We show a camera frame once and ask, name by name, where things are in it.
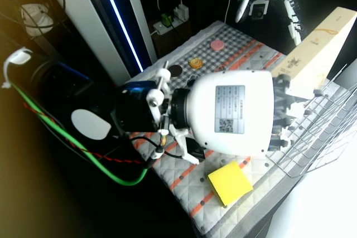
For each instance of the yellow flower toy cookie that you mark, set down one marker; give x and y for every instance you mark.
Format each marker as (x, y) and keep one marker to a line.
(195, 63)

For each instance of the grey quilt with orange stripes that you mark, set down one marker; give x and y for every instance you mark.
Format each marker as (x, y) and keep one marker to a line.
(192, 190)

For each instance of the white plug charger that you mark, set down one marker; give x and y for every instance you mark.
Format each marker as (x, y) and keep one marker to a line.
(181, 11)

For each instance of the white pillar with blue light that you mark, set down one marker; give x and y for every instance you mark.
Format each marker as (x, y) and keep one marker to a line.
(92, 26)

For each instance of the yellow sticky note pad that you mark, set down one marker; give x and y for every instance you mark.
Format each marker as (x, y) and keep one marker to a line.
(230, 183)

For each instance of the brown cardboard box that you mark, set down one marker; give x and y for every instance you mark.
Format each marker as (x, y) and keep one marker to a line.
(173, 43)

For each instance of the dark brown round toy cookie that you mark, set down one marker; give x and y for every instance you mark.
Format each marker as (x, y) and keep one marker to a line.
(175, 70)

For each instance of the beige hardcover book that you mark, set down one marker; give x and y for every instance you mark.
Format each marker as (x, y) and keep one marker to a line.
(315, 57)

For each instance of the pink round toy cookie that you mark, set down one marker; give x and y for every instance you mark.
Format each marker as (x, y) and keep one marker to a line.
(217, 45)

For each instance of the white power strip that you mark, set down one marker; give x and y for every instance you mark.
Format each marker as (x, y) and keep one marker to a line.
(163, 27)

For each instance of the green plug adapter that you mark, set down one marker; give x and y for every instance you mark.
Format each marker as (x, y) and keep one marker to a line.
(166, 19)

